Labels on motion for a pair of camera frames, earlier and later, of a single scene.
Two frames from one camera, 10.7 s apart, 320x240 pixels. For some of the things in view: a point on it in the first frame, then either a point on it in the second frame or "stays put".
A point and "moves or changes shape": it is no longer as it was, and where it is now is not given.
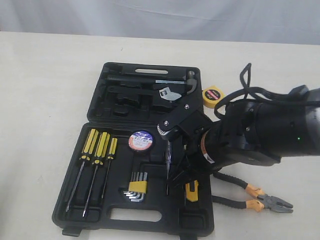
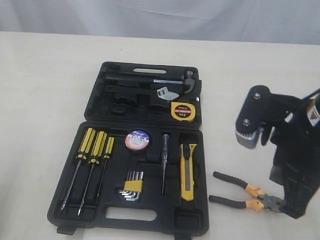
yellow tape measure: (211, 94) to (181, 111)
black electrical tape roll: (141, 140) moves or changes shape
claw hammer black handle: (189, 79) stays put
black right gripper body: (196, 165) to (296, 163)
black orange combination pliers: (263, 201) stays put
